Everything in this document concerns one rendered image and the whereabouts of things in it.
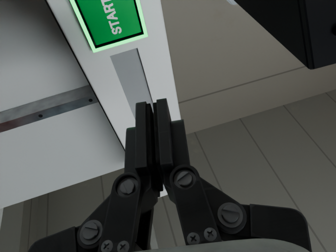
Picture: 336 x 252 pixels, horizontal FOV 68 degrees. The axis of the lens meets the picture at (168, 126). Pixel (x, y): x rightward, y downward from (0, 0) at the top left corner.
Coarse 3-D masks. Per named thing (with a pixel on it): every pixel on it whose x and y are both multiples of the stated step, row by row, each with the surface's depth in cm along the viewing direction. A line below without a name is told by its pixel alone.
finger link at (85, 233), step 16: (144, 112) 12; (128, 128) 13; (144, 128) 11; (128, 144) 12; (144, 144) 11; (128, 160) 11; (144, 160) 10; (144, 176) 11; (144, 192) 10; (96, 208) 10; (144, 208) 11; (96, 224) 10; (80, 240) 10; (96, 240) 9
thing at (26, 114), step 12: (60, 96) 43; (72, 96) 42; (84, 96) 42; (12, 108) 43; (24, 108) 42; (36, 108) 42; (48, 108) 42; (60, 108) 42; (72, 108) 43; (0, 120) 41; (12, 120) 41; (24, 120) 42; (36, 120) 43
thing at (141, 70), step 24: (48, 0) 20; (144, 0) 22; (72, 24) 22; (72, 48) 24; (120, 48) 25; (144, 48) 26; (168, 48) 27; (96, 72) 26; (120, 72) 28; (144, 72) 28; (168, 72) 29; (120, 96) 30; (144, 96) 31; (168, 96) 32; (120, 120) 33
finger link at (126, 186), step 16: (128, 176) 10; (112, 192) 10; (128, 192) 10; (112, 208) 10; (128, 208) 9; (112, 224) 9; (128, 224) 9; (144, 224) 11; (112, 240) 9; (128, 240) 9; (144, 240) 11
